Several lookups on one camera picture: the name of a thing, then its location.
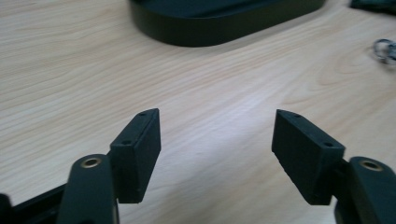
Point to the dark green plush toy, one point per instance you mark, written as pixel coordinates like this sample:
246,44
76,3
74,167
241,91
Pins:
376,4

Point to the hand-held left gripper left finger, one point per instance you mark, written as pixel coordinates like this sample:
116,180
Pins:
137,155

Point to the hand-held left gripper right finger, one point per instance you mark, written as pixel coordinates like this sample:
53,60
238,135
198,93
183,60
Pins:
306,158

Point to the black oval tray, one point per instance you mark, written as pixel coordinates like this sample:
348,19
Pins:
218,25

